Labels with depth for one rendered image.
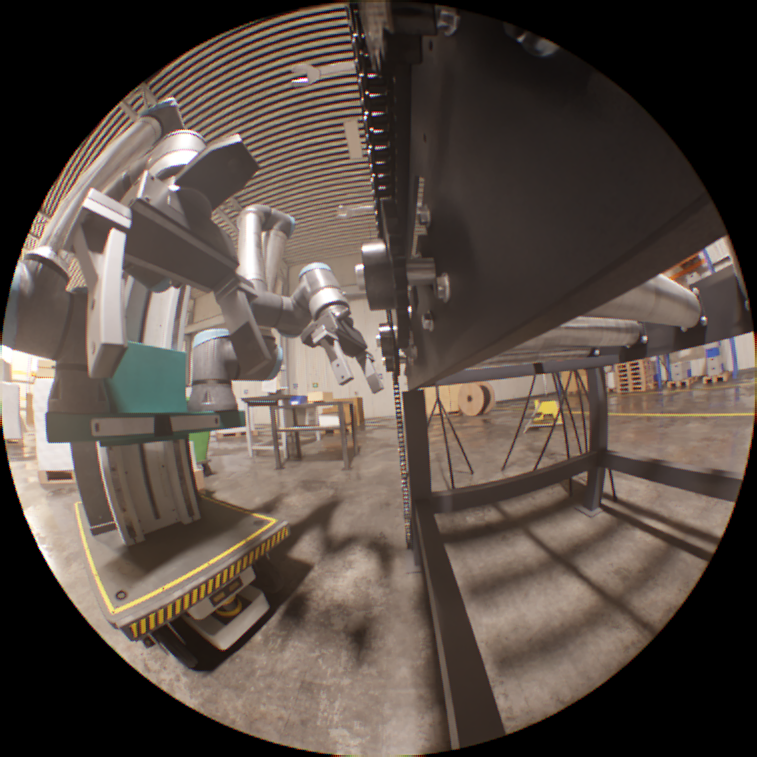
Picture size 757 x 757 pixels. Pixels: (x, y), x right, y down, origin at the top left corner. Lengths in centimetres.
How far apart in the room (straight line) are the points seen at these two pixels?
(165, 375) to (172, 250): 68
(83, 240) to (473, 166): 21
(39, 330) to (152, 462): 57
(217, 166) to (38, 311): 46
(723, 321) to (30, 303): 157
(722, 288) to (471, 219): 94
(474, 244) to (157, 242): 22
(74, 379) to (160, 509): 54
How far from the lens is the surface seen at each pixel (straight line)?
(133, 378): 82
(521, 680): 78
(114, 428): 63
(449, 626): 45
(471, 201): 15
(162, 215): 19
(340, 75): 785
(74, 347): 64
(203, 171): 25
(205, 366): 80
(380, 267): 23
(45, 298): 60
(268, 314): 59
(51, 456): 337
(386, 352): 52
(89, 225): 17
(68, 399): 61
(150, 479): 93
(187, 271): 23
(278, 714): 78
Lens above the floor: 72
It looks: 6 degrees up
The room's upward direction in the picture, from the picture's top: 5 degrees counter-clockwise
